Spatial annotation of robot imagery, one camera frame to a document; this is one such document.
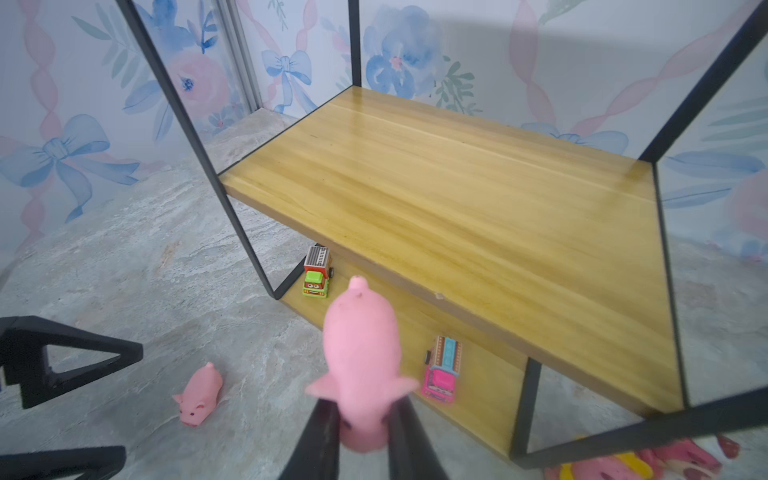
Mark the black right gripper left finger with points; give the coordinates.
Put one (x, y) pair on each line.
(317, 452)

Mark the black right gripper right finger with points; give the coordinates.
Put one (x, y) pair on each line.
(410, 453)

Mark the colourful robot toy pink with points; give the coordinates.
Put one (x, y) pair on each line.
(443, 366)

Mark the pink pig toy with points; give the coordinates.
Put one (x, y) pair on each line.
(363, 353)
(200, 396)

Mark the brown green robot toy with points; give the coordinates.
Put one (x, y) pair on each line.
(318, 271)

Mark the pink bear toy yellow petals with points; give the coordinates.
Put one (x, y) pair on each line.
(623, 466)

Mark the pink bear toy with cherry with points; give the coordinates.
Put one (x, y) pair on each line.
(702, 458)

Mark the wooden shelf black metal frame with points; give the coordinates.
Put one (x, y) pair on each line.
(540, 254)

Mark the aluminium corner post left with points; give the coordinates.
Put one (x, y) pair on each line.
(240, 53)

